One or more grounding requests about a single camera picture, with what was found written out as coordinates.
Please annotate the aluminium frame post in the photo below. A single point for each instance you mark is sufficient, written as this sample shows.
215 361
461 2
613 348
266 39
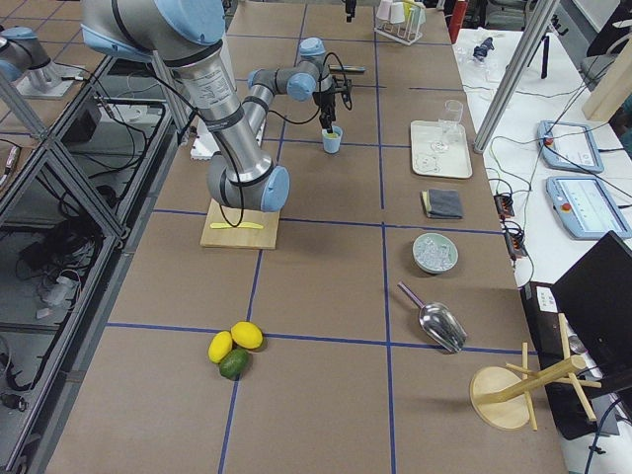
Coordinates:
535 29

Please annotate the black laptop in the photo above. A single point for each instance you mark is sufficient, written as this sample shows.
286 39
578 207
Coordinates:
595 297

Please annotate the bamboo cutting board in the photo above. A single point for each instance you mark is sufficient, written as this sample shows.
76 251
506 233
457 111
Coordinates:
265 239

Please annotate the teach pendant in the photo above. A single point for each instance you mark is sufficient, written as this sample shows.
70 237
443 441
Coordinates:
585 208
568 146

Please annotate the yellow lemon left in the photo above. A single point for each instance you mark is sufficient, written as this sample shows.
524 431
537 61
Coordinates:
220 346

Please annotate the lower teach pendant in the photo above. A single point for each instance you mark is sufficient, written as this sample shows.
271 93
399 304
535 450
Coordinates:
585 208

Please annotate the wooden mug tree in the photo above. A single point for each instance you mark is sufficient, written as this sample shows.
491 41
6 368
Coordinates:
501 396

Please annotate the cream plastic tray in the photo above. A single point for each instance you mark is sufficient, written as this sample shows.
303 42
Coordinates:
433 155

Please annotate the clear wine glass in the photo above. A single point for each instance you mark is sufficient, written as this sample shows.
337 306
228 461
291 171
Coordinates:
448 120

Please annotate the orange black connector box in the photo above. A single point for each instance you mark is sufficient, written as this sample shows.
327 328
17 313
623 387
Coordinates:
505 206

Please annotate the yellow lemon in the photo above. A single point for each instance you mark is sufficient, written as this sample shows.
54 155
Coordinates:
220 346
247 335

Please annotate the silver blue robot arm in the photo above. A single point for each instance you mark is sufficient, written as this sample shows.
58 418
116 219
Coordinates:
241 174

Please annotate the white wire cup rack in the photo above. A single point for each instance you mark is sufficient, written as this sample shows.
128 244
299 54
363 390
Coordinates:
400 33

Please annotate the pale green plastic cup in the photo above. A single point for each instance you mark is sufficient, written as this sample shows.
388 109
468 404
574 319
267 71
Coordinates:
417 16

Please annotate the grey folded cloth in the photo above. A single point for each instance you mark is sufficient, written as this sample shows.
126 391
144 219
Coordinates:
442 204

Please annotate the metal ice scoop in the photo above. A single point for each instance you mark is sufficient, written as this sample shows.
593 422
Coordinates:
438 322

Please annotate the green bowl with ice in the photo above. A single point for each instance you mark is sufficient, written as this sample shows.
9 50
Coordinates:
434 253

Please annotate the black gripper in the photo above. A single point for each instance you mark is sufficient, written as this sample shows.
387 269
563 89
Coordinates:
327 101
350 6

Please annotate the yellow lemon right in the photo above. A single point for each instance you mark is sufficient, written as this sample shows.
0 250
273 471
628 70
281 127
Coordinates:
247 335

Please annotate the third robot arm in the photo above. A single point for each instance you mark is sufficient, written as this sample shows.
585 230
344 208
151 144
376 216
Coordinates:
22 49

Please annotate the light blue plastic cup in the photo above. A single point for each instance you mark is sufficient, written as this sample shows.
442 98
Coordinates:
330 146

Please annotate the upper teach pendant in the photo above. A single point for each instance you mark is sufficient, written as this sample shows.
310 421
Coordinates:
568 146

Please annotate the yellow plastic knife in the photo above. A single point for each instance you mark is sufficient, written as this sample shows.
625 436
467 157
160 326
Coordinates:
243 224

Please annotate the grey green plastic cup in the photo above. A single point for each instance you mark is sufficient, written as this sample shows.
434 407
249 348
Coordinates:
397 13

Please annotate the pink plastic cup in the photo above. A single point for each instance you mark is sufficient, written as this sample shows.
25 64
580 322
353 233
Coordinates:
383 10

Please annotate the green lime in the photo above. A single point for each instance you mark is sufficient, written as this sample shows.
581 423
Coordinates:
234 363

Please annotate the blue tool on side table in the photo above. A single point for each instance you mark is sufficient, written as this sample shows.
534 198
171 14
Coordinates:
481 51

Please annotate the yellow plastic cup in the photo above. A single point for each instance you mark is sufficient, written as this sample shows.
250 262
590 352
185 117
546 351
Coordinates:
408 6

